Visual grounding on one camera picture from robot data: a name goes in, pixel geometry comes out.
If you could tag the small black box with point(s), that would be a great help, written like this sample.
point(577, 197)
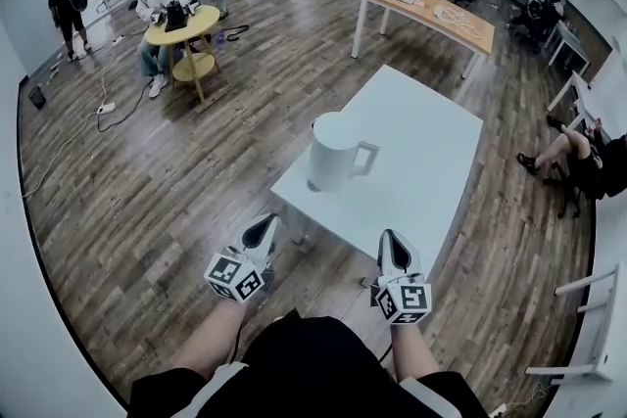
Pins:
point(37, 97)

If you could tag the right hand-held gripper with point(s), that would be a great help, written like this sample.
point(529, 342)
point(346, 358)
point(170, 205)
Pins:
point(409, 298)

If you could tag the black office chair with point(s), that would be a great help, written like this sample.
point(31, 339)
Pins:
point(570, 203)

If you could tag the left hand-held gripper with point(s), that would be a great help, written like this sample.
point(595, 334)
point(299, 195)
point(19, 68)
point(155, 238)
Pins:
point(232, 279)

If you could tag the yellow round two-tier table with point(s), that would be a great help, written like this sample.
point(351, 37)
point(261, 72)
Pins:
point(183, 27)

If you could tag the white metal frame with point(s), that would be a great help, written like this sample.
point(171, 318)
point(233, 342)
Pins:
point(593, 338)

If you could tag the white electric kettle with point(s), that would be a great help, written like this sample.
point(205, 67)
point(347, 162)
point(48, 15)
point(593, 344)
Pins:
point(333, 147)

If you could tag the person's black shirt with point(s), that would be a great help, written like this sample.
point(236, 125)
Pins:
point(313, 367)

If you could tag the white desk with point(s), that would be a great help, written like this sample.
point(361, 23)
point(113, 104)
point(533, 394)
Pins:
point(570, 41)
point(602, 98)

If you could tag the white rectangular table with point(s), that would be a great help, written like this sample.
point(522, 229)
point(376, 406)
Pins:
point(406, 152)

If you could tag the person's right forearm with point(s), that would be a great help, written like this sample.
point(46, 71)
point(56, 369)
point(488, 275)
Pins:
point(414, 347)

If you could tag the white power strip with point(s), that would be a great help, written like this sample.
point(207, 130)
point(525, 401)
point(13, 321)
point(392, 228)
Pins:
point(106, 107)

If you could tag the small purple item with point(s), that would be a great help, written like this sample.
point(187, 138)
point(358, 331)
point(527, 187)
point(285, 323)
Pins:
point(220, 37)

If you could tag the wooden table with white legs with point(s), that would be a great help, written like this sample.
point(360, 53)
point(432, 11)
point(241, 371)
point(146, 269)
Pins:
point(441, 19)

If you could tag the person's left forearm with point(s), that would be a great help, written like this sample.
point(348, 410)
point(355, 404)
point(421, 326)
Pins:
point(210, 338)

